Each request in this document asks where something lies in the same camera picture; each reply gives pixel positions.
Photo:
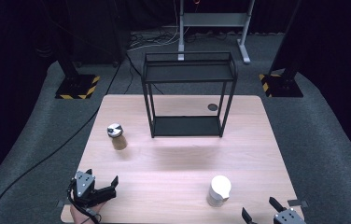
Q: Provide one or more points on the dark curtain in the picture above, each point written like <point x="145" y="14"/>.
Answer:
<point x="267" y="15"/>

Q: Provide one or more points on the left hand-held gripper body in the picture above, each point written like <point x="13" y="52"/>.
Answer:
<point x="85" y="186"/>

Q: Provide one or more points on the grey tape strip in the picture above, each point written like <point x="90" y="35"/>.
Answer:
<point x="62" y="203"/>
<point x="296" y="202"/>

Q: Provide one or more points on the black wheeled cabinet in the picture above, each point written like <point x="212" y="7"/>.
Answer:
<point x="99" y="31"/>

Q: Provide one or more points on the glass jar with silver lid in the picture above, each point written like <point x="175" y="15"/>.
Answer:
<point x="116" y="132"/>

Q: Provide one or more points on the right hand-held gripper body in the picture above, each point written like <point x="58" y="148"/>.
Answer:
<point x="288" y="217"/>

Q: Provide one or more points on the black stand with striped base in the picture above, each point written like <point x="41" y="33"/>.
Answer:
<point x="77" y="87"/>
<point x="284" y="84"/>

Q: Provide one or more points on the grey metal frame stand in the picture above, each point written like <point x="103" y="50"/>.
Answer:
<point x="214" y="19"/>

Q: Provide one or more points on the white cup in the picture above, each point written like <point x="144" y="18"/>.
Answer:
<point x="219" y="188"/>

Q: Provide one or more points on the person's left hand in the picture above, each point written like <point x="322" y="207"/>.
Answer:
<point x="85" y="215"/>

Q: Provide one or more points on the black metal two-tier shelf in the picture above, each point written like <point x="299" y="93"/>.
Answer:
<point x="189" y="126"/>

